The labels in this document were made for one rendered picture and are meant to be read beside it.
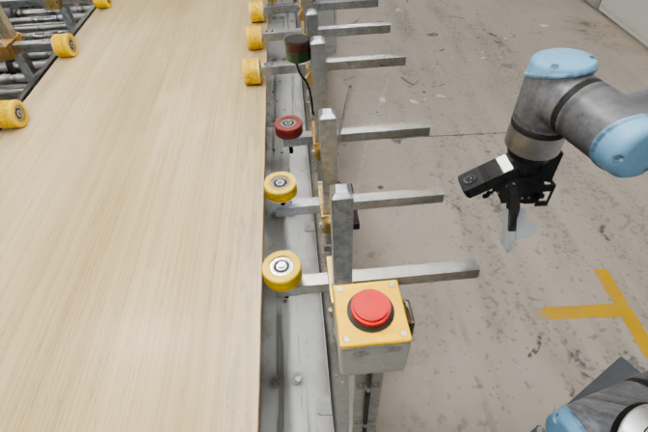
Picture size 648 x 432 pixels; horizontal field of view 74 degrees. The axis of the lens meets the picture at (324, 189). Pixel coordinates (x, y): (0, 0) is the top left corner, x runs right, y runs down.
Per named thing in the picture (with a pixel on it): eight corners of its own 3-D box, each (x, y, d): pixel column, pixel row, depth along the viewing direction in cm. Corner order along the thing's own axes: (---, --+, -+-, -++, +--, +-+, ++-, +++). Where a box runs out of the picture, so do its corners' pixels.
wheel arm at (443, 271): (472, 268, 96) (475, 256, 93) (476, 281, 93) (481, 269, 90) (276, 285, 94) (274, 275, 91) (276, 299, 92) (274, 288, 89)
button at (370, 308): (386, 294, 45) (387, 285, 44) (393, 330, 42) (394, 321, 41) (348, 298, 45) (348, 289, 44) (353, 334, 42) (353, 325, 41)
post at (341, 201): (348, 329, 102) (351, 179, 69) (350, 342, 99) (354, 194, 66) (334, 330, 102) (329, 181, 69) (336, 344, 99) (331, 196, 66)
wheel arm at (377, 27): (388, 29, 160) (389, 19, 157) (390, 33, 157) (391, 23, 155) (254, 39, 158) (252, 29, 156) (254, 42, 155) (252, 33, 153)
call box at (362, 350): (391, 315, 51) (397, 278, 46) (404, 373, 46) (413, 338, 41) (334, 321, 51) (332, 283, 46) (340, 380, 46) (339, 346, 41)
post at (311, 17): (322, 140, 157) (316, 7, 123) (323, 146, 154) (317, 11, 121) (312, 141, 156) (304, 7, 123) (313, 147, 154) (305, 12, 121)
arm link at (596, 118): (712, 113, 52) (629, 67, 61) (637, 134, 50) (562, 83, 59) (671, 171, 59) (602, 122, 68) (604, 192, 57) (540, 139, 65)
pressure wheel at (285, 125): (304, 143, 133) (301, 112, 125) (305, 159, 127) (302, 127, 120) (278, 145, 133) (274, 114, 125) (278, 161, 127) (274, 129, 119)
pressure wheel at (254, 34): (259, 20, 153) (261, 40, 151) (262, 34, 161) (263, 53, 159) (243, 21, 153) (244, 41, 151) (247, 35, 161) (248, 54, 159)
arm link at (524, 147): (522, 143, 68) (501, 109, 75) (513, 166, 71) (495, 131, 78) (579, 140, 68) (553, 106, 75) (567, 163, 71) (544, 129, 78)
